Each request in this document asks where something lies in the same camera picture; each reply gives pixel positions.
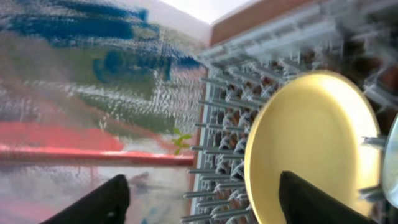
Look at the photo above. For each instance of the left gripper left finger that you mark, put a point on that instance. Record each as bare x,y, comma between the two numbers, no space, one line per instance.
107,204

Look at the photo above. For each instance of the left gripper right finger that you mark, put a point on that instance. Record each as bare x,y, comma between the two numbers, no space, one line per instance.
303,203

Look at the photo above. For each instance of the yellow plate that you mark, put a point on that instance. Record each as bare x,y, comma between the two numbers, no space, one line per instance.
314,126

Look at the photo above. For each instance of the white bowl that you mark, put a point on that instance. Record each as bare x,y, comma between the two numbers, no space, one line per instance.
389,170

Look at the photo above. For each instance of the grey dishwasher rack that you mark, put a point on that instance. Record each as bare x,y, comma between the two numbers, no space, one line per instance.
257,51

